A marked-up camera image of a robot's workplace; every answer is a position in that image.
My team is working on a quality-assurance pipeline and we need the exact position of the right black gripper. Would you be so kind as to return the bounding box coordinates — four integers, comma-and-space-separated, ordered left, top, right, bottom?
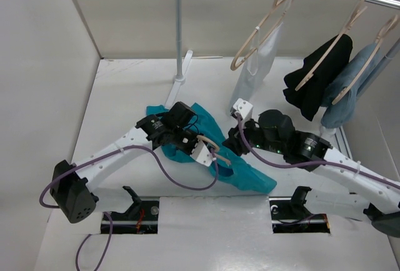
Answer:
221, 114, 285, 157

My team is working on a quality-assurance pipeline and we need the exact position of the beige wooden hanger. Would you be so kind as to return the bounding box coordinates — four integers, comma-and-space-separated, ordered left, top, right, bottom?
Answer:
197, 134, 231, 165

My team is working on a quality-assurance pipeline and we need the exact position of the teal t shirt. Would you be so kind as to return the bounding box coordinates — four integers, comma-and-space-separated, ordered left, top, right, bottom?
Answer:
146, 102, 277, 194

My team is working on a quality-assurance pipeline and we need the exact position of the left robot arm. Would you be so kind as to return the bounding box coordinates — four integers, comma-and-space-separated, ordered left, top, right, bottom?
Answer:
50, 102, 198, 224

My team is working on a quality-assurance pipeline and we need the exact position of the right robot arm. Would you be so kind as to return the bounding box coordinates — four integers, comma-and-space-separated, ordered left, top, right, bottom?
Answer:
223, 106, 399, 237

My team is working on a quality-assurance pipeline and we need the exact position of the black hanging shirt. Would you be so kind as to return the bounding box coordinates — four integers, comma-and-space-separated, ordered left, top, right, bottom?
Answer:
283, 34, 353, 121

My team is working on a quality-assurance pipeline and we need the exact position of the light blue hanging shirt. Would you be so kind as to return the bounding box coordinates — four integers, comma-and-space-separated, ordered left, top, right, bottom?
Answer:
320, 42, 386, 130

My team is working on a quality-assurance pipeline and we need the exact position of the white hanging shirt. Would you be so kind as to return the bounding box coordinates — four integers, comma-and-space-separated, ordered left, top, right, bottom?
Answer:
226, 22, 284, 114

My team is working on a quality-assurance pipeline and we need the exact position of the hanger holding white shirt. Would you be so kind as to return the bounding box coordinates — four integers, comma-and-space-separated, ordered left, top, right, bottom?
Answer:
230, 0, 298, 72

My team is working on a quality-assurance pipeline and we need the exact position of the hanger holding black shirt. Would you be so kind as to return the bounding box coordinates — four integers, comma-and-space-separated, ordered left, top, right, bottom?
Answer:
294, 0, 367, 91

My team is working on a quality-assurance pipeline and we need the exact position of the hanger holding blue shirt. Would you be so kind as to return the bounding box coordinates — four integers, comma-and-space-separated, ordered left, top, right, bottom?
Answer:
331, 14, 400, 106

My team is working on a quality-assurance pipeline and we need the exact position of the white rack base foot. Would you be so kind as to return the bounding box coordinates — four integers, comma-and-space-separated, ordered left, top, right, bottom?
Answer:
164, 50, 193, 109

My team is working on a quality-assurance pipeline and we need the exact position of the left rack pole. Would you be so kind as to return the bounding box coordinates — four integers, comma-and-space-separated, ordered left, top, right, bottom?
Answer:
176, 0, 183, 78

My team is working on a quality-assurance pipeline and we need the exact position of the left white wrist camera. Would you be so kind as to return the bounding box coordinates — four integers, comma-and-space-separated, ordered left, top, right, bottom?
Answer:
190, 141, 214, 167

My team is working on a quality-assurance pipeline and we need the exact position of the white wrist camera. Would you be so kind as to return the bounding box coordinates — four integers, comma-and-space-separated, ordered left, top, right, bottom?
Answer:
231, 98, 253, 121
190, 141, 214, 167

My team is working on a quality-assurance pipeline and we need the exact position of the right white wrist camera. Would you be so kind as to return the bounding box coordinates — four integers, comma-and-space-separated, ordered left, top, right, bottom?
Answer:
231, 98, 253, 121

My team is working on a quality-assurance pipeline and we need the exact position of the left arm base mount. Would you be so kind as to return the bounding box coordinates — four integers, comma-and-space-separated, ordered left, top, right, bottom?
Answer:
100, 186, 159, 235

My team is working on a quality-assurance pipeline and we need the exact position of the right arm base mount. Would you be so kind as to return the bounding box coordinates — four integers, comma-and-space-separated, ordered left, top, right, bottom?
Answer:
269, 186, 331, 234

